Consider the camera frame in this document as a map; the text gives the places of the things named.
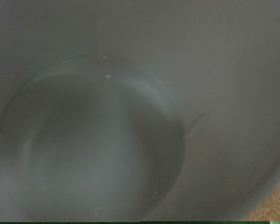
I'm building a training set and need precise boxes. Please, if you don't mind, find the white mug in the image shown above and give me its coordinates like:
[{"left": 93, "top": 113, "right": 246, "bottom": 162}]
[{"left": 0, "top": 0, "right": 280, "bottom": 222}]

